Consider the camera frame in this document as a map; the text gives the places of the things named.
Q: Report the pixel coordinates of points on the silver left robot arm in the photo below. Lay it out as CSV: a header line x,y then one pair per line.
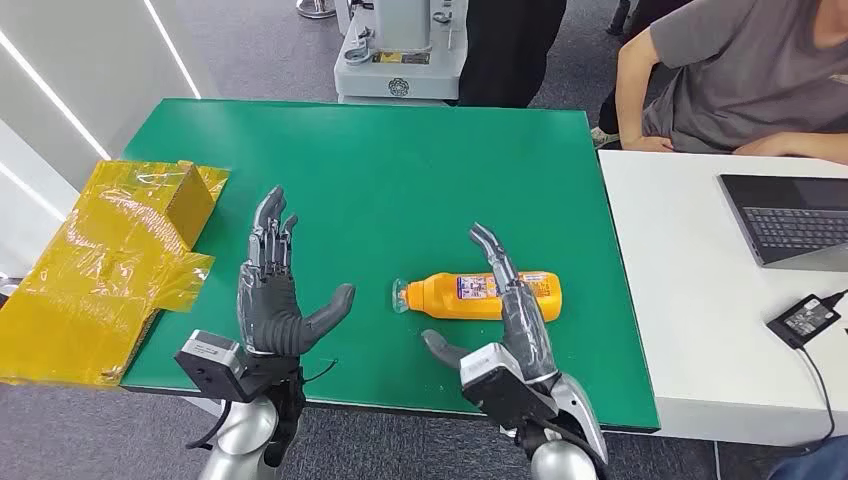
x,y
245,430

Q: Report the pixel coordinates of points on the grey machine base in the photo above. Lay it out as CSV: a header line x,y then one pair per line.
x,y
397,83

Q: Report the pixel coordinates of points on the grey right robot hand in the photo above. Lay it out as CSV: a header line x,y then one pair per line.
x,y
526,331

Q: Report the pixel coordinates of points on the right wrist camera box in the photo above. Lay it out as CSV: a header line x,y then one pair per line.
x,y
497,394

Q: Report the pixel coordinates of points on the chrome stand base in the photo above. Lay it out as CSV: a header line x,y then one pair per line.
x,y
316,9

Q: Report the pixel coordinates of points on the yellow taped cardboard box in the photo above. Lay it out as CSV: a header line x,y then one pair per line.
x,y
99,278

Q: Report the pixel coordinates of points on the standing person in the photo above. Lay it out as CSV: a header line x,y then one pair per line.
x,y
510,53

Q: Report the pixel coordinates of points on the orange plastic bottle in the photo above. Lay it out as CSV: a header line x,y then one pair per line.
x,y
437,298

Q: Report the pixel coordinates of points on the black power adapter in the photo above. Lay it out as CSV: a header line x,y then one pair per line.
x,y
805,321

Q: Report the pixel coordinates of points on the dark grey laptop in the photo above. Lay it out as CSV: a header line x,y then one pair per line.
x,y
795,225

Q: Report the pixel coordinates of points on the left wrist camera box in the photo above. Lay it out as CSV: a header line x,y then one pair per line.
x,y
212,368

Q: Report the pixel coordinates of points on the seated person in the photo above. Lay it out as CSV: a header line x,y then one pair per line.
x,y
742,79

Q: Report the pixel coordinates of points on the person's knee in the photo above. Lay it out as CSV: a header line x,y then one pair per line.
x,y
815,464

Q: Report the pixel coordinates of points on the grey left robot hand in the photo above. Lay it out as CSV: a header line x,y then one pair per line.
x,y
272,311

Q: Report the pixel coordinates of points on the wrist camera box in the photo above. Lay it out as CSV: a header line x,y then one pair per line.
x,y
212,368
497,394

